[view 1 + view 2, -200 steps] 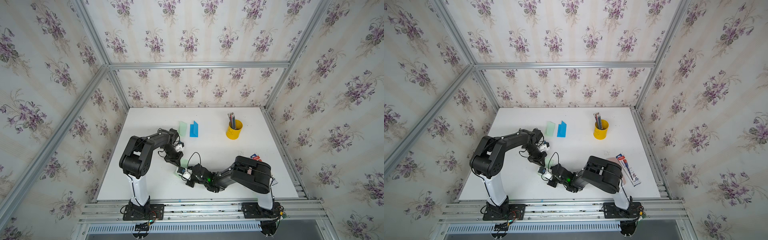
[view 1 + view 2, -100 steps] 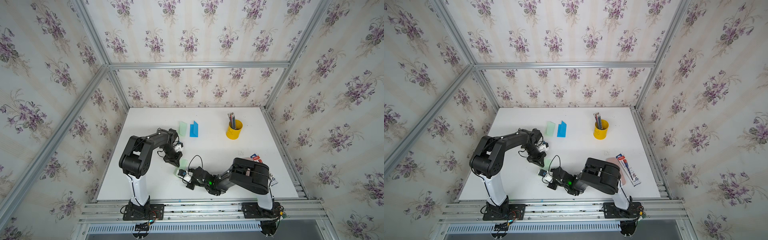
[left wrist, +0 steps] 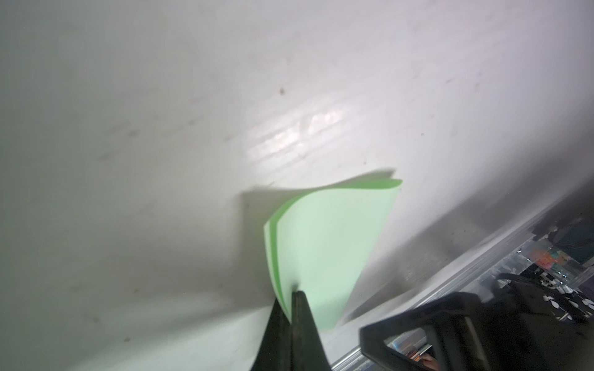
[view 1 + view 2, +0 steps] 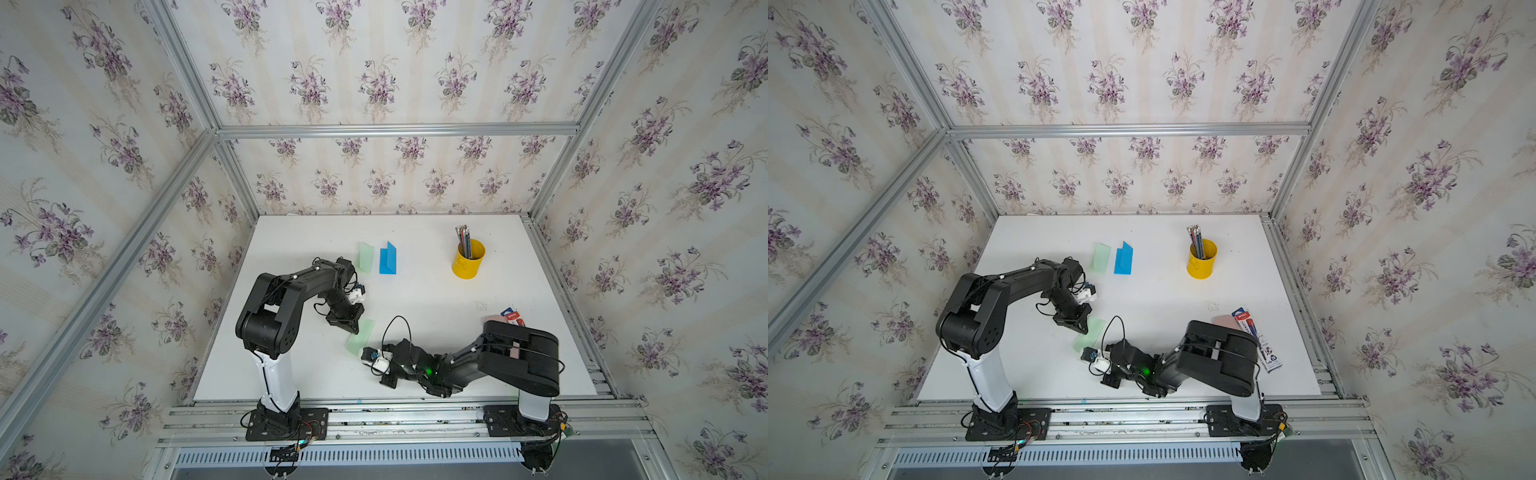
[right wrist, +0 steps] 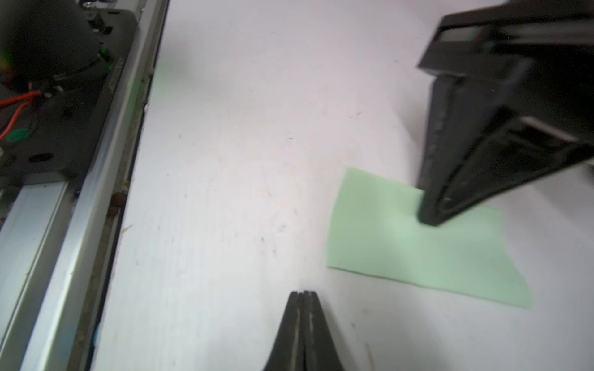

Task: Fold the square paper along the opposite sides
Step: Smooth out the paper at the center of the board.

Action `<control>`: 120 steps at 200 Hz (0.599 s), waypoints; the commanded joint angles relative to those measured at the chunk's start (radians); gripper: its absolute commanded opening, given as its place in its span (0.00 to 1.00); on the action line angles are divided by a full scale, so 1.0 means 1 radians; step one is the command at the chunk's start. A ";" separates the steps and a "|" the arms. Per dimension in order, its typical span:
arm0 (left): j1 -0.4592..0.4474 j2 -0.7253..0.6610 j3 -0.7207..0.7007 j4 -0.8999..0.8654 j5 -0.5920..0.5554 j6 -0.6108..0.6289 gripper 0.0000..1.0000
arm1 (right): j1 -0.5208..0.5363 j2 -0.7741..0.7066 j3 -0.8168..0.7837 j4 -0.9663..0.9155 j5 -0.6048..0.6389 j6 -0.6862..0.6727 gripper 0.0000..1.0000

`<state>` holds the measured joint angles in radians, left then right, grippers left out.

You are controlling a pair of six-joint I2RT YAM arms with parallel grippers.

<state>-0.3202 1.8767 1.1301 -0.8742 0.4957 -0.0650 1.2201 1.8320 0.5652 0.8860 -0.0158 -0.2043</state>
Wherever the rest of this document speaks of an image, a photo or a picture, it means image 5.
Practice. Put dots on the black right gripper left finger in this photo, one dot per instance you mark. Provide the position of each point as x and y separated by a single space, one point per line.
288 350

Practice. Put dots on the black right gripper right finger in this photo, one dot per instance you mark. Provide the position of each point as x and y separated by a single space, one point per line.
319 350

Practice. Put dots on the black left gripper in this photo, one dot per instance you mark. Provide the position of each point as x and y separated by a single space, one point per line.
483 139

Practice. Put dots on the green paper sheet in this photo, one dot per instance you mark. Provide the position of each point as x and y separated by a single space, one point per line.
374 231

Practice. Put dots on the aluminium rail frame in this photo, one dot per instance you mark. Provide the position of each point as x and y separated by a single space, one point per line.
57 244

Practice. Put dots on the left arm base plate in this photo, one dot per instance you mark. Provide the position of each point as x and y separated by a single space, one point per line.
60 68

